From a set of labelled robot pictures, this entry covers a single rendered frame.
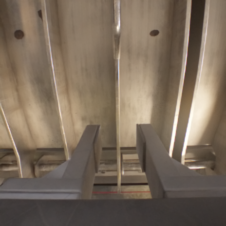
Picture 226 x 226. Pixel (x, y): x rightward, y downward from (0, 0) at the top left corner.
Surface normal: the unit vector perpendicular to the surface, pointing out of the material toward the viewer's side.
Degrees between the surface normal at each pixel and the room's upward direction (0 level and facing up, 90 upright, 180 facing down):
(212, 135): 15
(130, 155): 25
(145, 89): 9
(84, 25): 2
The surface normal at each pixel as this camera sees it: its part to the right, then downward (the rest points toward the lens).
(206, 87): -0.01, 0.43
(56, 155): 0.00, 0.65
